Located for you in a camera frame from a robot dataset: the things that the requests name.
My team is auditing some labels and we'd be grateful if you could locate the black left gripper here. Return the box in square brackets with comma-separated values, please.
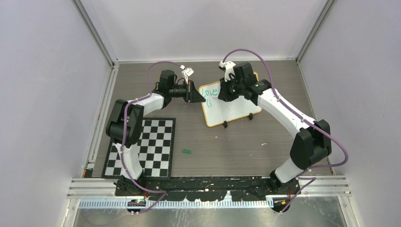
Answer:
[169, 80, 206, 104]

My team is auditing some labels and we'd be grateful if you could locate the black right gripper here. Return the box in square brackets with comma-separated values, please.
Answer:
[219, 75, 244, 102]

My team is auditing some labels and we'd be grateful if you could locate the yellow framed whiteboard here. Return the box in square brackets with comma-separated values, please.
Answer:
[198, 81, 262, 127]

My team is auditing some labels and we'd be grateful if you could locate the black white chessboard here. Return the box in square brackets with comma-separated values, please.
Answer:
[102, 118, 176, 181]

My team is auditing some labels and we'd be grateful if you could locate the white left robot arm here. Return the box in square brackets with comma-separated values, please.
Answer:
[105, 68, 206, 196]

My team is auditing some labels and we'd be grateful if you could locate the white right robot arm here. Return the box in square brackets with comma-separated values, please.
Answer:
[218, 61, 331, 194]

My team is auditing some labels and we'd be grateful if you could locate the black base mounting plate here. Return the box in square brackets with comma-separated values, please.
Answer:
[114, 176, 300, 201]

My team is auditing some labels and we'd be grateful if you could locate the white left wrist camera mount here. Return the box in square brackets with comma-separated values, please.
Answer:
[180, 65, 194, 85]

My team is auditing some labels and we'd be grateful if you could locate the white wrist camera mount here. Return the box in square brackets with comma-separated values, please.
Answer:
[180, 65, 194, 85]
[219, 61, 236, 82]

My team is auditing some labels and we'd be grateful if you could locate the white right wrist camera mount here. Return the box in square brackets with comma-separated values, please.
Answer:
[219, 61, 236, 82]

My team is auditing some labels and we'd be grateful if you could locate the aluminium front rail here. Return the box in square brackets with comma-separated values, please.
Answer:
[67, 176, 352, 210]

